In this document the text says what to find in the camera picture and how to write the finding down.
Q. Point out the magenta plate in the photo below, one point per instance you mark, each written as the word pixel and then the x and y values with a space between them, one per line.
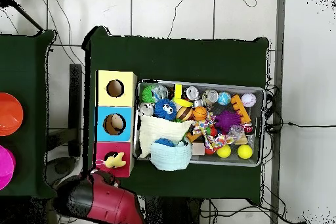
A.
pixel 5 166

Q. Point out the blue fuzzy ball with eyes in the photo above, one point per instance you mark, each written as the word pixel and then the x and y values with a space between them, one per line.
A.
pixel 166 109

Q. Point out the silver metal can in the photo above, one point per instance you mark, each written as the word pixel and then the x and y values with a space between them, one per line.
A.
pixel 192 92

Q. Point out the cream yellow waffle cloth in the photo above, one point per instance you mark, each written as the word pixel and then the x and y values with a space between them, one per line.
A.
pixel 157 128

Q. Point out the yellow plush duck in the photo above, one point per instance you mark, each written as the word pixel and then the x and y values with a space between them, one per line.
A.
pixel 115 161

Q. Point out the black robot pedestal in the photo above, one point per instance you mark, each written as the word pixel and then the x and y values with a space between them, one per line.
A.
pixel 178 213

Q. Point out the wooden box with three holes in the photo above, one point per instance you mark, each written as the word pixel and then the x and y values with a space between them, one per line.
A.
pixel 116 106

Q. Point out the purple spiky ball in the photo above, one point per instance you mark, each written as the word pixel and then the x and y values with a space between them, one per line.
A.
pixel 227 121

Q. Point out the small orange basketball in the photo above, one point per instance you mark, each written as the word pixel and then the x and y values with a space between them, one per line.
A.
pixel 200 113

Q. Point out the green spiky ball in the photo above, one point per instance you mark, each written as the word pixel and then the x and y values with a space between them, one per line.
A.
pixel 148 94

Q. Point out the wooden cube block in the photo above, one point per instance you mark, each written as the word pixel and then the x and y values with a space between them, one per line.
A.
pixel 198 149

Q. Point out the white baseball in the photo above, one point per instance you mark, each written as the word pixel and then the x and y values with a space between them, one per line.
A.
pixel 249 100

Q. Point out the orange plate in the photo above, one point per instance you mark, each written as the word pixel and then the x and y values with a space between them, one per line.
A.
pixel 9 113

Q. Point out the yellow plastic block toy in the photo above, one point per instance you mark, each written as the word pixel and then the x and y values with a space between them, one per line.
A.
pixel 179 93

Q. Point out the globe print ball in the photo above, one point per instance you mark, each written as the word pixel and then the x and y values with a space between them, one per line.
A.
pixel 224 98

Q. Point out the mint green waffle cloth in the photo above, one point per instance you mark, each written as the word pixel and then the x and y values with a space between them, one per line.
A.
pixel 170 156

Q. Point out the orange plastic block toy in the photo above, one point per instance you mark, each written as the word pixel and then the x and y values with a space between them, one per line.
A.
pixel 240 108

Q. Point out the blue spiky ball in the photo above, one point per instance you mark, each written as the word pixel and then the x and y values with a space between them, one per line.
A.
pixel 165 142

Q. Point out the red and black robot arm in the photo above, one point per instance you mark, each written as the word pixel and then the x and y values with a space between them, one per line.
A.
pixel 100 200

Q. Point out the yellow ball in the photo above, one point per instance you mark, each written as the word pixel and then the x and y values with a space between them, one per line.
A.
pixel 244 151
pixel 223 151

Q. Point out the colourful patterned cloth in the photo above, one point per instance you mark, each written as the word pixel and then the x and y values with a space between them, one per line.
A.
pixel 202 127
pixel 218 141

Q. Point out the dark green table cloth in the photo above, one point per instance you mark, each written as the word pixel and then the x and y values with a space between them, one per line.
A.
pixel 26 77
pixel 178 56

